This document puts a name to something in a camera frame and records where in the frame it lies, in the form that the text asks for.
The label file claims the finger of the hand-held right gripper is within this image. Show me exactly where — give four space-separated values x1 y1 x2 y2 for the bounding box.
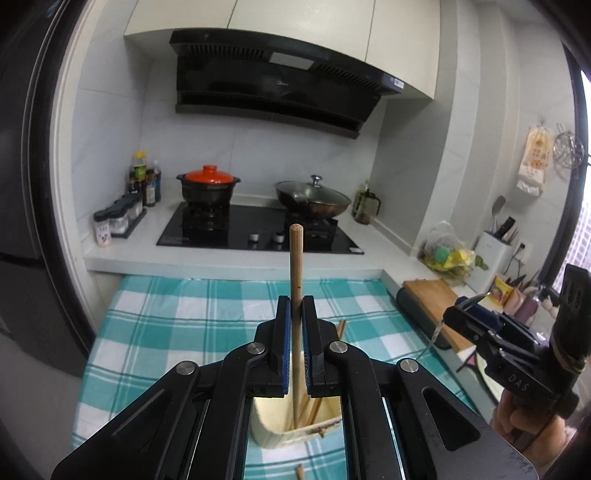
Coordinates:
442 306 500 359
455 296 502 330

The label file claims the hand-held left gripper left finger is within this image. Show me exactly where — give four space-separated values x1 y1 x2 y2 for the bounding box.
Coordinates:
51 296 293 480

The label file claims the purple bottle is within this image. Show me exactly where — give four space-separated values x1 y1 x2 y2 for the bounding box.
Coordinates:
514 285 546 324

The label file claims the yellow packet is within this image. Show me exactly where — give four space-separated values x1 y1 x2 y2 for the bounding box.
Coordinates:
490 275 513 306

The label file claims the white orange hanging bag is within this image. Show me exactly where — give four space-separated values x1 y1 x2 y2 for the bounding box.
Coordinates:
516 125 555 197

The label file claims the grey spatula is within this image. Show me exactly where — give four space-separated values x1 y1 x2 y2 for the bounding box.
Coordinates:
490 195 508 234

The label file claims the person's right hand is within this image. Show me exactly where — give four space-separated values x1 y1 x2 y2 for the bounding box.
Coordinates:
492 392 566 446

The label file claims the white printed spice jar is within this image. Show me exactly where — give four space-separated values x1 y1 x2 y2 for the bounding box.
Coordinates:
93 211 112 248

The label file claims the wooden cutting board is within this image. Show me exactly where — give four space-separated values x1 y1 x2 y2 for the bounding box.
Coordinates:
402 278 476 354

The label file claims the dark grey refrigerator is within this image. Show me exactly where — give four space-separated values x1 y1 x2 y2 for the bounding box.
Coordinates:
0 0 95 384

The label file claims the teal plaid tablecloth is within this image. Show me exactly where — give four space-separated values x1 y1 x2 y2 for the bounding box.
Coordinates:
71 275 481 480

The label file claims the black range hood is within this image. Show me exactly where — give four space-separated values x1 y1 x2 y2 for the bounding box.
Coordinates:
168 30 407 140

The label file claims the window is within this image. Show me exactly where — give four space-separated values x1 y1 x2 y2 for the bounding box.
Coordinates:
539 69 591 296

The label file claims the black gas stove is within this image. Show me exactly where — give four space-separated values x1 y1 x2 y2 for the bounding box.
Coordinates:
156 203 365 255

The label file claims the black clay pot orange lid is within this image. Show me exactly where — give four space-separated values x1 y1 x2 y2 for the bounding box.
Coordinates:
176 165 243 205

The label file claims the row of spice jars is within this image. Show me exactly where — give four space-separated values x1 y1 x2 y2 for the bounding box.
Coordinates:
107 192 147 241

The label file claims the white knife holder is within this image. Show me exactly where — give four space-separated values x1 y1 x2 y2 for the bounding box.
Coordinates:
474 230 515 285

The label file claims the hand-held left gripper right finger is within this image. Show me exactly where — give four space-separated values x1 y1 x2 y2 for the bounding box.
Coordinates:
302 296 541 480

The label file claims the large steel spoon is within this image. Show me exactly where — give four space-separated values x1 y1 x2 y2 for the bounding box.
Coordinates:
418 294 491 363

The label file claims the plastic bag with yellow contents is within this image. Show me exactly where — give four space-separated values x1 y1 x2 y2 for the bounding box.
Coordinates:
417 220 489 282

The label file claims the wok with glass lid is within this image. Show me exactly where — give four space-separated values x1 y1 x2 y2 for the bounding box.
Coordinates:
274 174 352 220

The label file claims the green square pan lid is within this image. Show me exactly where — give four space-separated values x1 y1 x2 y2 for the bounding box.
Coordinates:
475 353 502 402

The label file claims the cream plastic utensil holder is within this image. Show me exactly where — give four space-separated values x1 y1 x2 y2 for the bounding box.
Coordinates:
250 392 343 451

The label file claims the glass pitcher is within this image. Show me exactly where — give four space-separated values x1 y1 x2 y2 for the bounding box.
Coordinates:
353 179 382 226

